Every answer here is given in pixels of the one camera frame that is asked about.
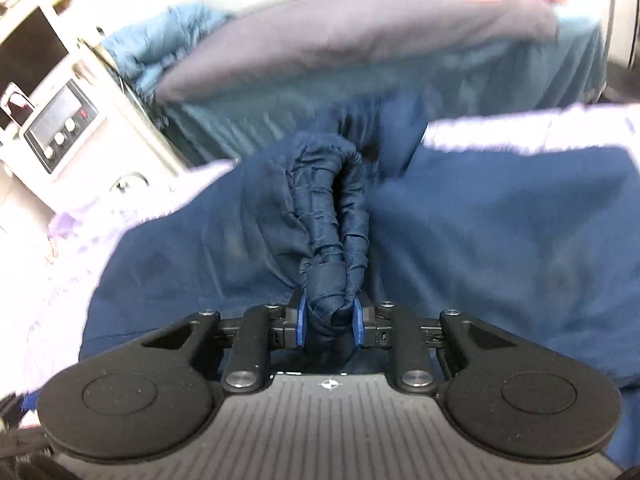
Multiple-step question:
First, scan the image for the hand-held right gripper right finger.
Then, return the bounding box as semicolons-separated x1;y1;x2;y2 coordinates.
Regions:
352;298;502;392

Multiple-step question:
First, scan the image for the light blue quilt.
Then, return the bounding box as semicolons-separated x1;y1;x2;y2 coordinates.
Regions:
101;2;237;107

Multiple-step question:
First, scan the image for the grey blanket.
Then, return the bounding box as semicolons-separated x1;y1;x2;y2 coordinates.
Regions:
154;0;560;107

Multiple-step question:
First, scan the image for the navy blue jacket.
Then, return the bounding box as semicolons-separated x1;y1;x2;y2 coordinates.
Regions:
80;95;640;461

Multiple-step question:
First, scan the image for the white appliance with knobs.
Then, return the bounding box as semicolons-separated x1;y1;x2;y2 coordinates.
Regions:
0;47;182;213

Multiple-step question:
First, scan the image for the dark screen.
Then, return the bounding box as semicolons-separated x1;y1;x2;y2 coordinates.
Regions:
0;4;70;107

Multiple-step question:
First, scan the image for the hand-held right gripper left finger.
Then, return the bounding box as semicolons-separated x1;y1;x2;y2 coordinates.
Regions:
142;301;307;394

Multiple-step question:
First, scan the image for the purple floral bed sheet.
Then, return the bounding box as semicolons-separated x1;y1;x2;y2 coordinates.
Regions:
0;102;640;398

